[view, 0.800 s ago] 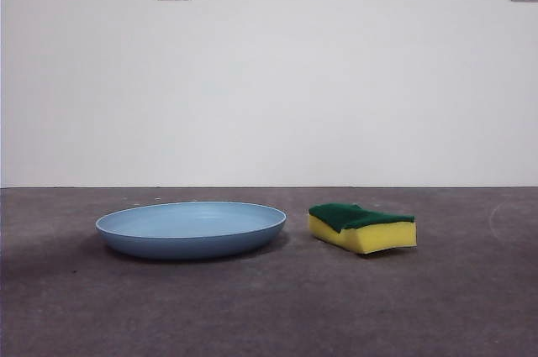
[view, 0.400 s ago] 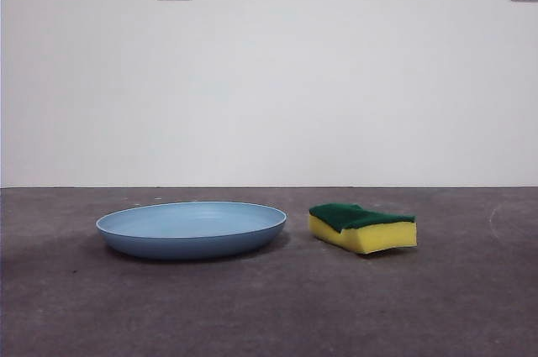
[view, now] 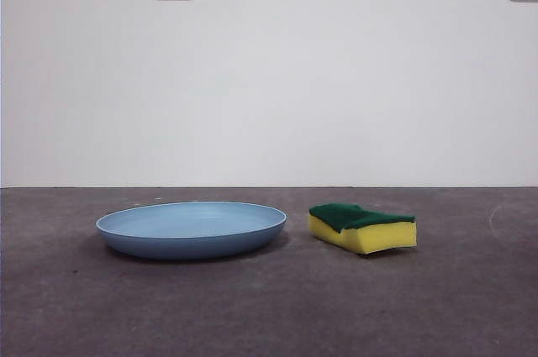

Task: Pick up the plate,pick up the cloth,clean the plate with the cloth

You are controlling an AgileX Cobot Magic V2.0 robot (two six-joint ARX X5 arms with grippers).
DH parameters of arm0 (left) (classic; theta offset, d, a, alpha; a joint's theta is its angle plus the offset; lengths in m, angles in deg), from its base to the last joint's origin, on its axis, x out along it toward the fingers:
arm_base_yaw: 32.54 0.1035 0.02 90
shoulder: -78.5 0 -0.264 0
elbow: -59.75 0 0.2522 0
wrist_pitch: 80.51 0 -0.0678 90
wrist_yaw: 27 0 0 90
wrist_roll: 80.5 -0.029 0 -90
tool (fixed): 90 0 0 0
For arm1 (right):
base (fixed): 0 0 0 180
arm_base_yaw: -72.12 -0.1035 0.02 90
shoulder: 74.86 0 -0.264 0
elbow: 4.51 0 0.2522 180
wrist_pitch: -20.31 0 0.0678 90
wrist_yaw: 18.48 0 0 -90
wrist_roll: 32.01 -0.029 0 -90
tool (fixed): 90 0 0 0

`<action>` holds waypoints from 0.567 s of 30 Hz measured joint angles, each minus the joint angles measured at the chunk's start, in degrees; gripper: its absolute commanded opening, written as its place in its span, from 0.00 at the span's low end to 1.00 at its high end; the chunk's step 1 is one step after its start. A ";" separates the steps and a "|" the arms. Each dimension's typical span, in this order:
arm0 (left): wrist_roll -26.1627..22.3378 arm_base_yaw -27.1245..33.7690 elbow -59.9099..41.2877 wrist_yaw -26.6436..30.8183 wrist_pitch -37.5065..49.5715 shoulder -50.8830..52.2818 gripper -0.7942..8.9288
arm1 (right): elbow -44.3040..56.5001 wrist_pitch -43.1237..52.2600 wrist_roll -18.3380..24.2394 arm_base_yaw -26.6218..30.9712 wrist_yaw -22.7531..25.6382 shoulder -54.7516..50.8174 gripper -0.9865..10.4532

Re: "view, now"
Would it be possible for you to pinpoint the light blue round plate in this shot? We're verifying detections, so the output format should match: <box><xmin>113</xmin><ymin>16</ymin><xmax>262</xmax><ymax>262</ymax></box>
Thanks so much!
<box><xmin>95</xmin><ymin>200</ymin><xmax>288</xmax><ymax>261</ymax></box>

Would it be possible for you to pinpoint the yellow sponge with green scourer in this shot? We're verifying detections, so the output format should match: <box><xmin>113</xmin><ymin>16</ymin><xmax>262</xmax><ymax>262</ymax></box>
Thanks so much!
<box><xmin>309</xmin><ymin>202</ymin><xmax>419</xmax><ymax>256</ymax></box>

